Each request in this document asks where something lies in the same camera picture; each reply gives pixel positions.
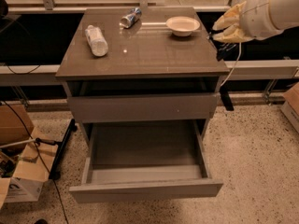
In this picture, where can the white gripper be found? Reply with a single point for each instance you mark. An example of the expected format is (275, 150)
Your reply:
(257, 16)

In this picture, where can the dark rxbar blueberry bar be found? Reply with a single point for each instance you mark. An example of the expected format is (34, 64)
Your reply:
(223, 49)

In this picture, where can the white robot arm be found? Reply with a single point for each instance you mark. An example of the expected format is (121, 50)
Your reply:
(284, 14)

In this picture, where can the grey drawer cabinet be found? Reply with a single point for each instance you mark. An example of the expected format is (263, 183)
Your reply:
(146, 59)

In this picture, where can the closed grey top drawer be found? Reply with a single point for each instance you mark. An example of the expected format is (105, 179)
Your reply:
(143, 107)

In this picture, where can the open grey middle drawer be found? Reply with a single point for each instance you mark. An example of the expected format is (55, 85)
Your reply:
(139, 161)

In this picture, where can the white paper bowl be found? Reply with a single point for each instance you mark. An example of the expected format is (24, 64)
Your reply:
(182, 26)

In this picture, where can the cardboard box at right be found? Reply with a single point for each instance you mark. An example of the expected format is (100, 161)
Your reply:
(290, 108)

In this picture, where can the crushed blue silver can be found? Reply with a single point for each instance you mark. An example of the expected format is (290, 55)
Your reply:
(131, 18)

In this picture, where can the clear plastic water bottle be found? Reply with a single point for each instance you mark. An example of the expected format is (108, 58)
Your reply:
(96, 41)

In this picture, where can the black stand leg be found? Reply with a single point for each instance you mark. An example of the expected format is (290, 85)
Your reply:
(54, 172)

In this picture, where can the open cardboard box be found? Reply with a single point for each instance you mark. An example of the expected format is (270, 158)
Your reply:
(30, 160)

